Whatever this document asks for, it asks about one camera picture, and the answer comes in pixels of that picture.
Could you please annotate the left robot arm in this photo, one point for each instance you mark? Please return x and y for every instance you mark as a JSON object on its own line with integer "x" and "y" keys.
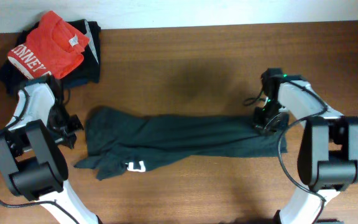
{"x": 31, "y": 162}

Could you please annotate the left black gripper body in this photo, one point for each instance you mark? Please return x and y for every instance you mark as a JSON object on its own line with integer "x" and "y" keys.
{"x": 72, "y": 130}

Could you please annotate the dark green t-shirt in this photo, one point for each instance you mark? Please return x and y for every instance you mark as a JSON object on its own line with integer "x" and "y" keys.
{"x": 118, "y": 142}

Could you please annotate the black folded shirt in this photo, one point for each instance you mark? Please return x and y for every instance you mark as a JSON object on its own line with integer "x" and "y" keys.
{"x": 91, "y": 65}

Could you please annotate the red folded t-shirt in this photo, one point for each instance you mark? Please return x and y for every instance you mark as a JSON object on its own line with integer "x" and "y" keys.
{"x": 53, "y": 48}

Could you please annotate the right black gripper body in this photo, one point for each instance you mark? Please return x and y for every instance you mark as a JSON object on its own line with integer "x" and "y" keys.
{"x": 263, "y": 119}

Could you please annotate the navy folded shirt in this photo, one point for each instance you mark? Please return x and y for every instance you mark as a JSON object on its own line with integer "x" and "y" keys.
{"x": 11, "y": 77}

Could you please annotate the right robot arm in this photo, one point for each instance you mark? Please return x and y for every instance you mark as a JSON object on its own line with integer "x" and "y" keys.
{"x": 327, "y": 162}

